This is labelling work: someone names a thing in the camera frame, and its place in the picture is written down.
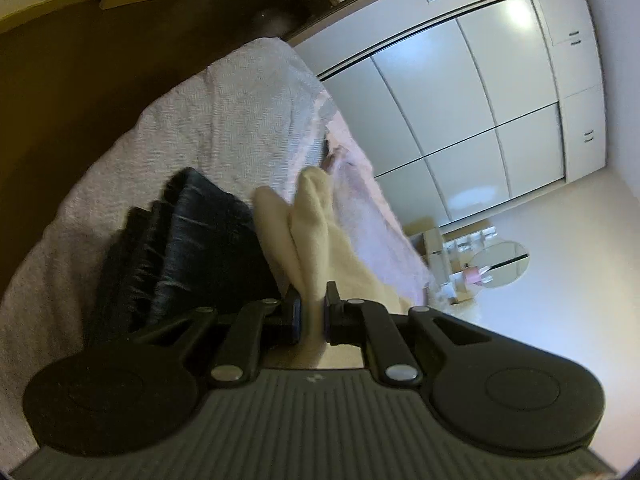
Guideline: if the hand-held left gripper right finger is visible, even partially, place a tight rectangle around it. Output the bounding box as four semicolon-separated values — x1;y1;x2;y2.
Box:
323;281;488;388

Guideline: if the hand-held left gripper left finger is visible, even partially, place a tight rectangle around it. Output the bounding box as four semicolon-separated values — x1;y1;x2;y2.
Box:
131;282;303;388

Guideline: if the cream garment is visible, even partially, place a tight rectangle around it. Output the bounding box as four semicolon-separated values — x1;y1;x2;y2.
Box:
252;166;416;368

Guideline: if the dark folded garment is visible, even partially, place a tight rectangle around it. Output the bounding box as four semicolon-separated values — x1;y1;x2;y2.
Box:
85;166;286;351

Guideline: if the round mirror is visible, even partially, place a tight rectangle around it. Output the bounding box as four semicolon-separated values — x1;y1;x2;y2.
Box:
471;240;529;289

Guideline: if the white wardrobe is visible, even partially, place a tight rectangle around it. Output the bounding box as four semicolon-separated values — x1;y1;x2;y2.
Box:
295;0;608;241

